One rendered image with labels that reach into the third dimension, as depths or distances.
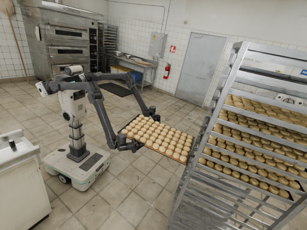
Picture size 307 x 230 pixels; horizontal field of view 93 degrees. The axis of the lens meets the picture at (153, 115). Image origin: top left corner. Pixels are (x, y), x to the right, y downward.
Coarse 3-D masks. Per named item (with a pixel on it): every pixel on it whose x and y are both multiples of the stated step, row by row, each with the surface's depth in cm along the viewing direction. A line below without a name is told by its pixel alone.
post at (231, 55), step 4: (236, 48) 102; (228, 56) 107; (232, 56) 105; (228, 60) 106; (224, 68) 109; (224, 72) 110; (220, 80) 114; (220, 84) 115; (216, 92) 118; (216, 96) 119; (212, 100) 122; (212, 104) 123; (208, 112) 127; (204, 120) 131; (200, 128) 138; (196, 144) 143; (192, 148) 148; (192, 152) 149; (188, 164) 157; (184, 176) 165; (180, 180) 170; (176, 192) 180
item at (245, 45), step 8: (240, 48) 65; (240, 56) 66; (240, 64) 67; (232, 72) 69; (232, 80) 71; (224, 88) 73; (224, 96) 75; (216, 104) 80; (216, 112) 80; (208, 128) 85; (208, 136) 87; (200, 144) 91; (200, 152) 93; (192, 168) 100; (184, 184) 109; (184, 192) 112; (176, 200) 121; (176, 208) 123; (168, 224) 136
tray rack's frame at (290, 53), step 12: (252, 48) 63; (264, 48) 62; (276, 48) 60; (288, 48) 59; (180, 204) 168; (192, 204) 170; (300, 204) 82; (168, 216) 154; (204, 216) 161; (216, 216) 163; (288, 216) 88; (228, 228) 154; (240, 228) 135; (276, 228) 94
